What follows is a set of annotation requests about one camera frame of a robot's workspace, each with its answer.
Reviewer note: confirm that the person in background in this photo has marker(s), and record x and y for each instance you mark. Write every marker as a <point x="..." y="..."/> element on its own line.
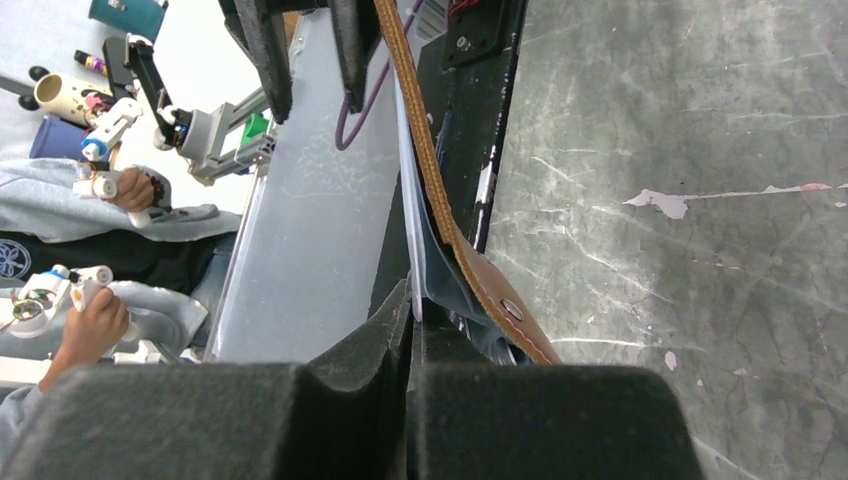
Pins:
<point x="169" y="266"/>

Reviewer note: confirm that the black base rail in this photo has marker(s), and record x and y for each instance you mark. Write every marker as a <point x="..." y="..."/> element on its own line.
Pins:
<point x="467" y="67"/>

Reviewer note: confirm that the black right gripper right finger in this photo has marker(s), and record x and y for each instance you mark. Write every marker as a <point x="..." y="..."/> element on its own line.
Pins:
<point x="469" y="418"/>

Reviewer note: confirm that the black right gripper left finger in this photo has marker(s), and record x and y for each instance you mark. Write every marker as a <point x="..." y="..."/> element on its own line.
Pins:
<point x="340" y="416"/>

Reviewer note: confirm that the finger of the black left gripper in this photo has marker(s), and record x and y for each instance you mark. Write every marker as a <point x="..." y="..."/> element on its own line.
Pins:
<point x="258" y="28"/>
<point x="357" y="33"/>

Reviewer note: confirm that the aluminium frame rail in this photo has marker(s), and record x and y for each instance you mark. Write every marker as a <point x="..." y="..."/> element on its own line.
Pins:
<point x="302" y="277"/>

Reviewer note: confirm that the brown leather card holder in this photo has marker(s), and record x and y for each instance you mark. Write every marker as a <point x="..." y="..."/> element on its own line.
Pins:
<point x="485" y="291"/>

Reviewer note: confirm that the background lab equipment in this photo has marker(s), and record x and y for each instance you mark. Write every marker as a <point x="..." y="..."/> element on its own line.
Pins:
<point x="234" y="139"/>

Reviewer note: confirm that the white card with stripe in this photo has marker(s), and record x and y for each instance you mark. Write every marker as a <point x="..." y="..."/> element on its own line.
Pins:
<point x="410" y="189"/>

